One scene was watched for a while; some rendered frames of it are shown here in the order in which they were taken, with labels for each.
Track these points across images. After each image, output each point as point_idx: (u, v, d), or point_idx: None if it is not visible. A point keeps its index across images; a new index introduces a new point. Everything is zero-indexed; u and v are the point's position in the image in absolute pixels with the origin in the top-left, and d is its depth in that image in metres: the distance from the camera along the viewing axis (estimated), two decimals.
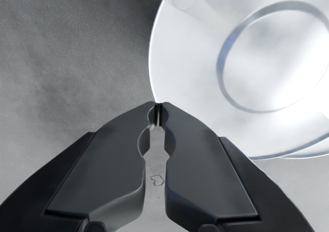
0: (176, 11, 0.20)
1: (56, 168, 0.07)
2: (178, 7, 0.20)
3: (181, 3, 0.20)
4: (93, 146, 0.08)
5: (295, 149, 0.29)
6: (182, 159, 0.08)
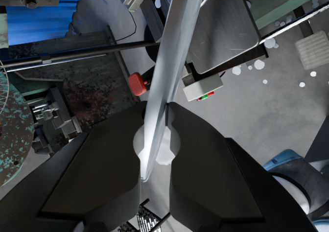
0: None
1: (50, 170, 0.07)
2: None
3: None
4: (87, 147, 0.08)
5: None
6: (187, 159, 0.08)
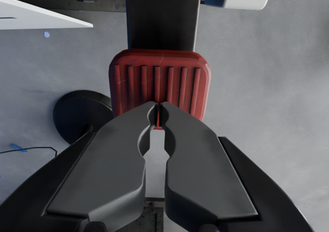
0: None
1: (56, 168, 0.07)
2: None
3: None
4: (93, 146, 0.08)
5: None
6: (182, 159, 0.08)
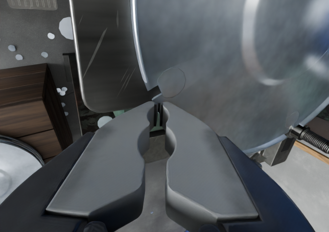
0: (300, 113, 0.24)
1: (56, 169, 0.07)
2: (298, 115, 0.24)
3: (295, 117, 0.24)
4: (92, 146, 0.08)
5: None
6: (182, 159, 0.08)
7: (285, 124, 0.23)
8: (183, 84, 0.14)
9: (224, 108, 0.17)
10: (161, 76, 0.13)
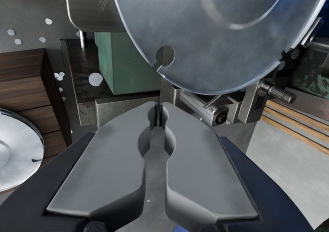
0: None
1: (56, 168, 0.07)
2: None
3: None
4: (93, 146, 0.08)
5: (114, 0, 0.16)
6: (182, 159, 0.08)
7: None
8: (282, 39, 0.27)
9: None
10: (277, 54, 0.28)
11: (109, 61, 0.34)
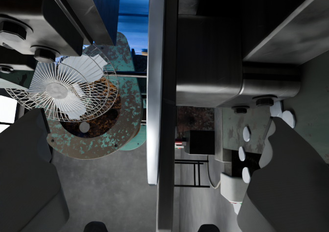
0: None
1: None
2: None
3: None
4: None
5: None
6: (272, 176, 0.07)
7: None
8: None
9: None
10: None
11: None
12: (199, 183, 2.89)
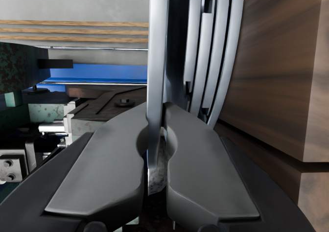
0: None
1: (54, 169, 0.07)
2: None
3: None
4: (91, 146, 0.08)
5: (163, 3, 0.08)
6: (183, 159, 0.08)
7: None
8: None
9: None
10: None
11: None
12: None
